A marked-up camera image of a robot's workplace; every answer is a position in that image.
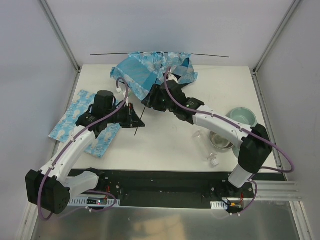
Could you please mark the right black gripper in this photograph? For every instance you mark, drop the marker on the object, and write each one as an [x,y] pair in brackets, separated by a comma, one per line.
[153,98]

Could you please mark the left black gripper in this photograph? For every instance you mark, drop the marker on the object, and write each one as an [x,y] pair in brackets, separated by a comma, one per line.
[128,115]

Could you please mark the blue snowman pet tent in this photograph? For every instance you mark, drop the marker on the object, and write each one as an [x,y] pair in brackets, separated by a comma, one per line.
[142,70]

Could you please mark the thin black tent pole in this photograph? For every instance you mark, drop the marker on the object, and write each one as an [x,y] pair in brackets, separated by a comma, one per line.
[140,52]

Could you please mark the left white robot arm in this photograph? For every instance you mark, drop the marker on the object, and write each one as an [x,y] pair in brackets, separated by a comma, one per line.
[50,187]

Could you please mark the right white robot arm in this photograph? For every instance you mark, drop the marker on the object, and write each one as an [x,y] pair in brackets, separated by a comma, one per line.
[252,141]

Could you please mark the blue snowman tent mat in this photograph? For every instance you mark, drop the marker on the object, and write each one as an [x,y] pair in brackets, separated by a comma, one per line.
[66,125]

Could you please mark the green double pet bowl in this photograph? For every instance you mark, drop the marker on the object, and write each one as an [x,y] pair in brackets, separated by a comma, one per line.
[243,115]

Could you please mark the clear plastic water bottle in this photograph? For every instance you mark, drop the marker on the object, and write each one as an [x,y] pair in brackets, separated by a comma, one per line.
[205,149]

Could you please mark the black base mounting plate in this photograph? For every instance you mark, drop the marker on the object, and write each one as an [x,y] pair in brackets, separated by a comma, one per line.
[168,189]

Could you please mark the stainless steel bowl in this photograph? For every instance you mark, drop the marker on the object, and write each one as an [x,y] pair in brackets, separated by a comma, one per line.
[219,143]

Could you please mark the left aluminium frame post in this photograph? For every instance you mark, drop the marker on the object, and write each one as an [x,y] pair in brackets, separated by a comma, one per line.
[59,34]

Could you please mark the aluminium frame post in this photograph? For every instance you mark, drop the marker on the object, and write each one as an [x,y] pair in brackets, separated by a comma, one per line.
[59,34]
[277,34]

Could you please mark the aluminium front rail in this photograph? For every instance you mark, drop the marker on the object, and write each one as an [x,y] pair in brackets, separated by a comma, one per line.
[272,188]

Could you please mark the right aluminium frame post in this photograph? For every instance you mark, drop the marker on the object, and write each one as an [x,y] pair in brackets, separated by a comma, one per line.
[277,34]

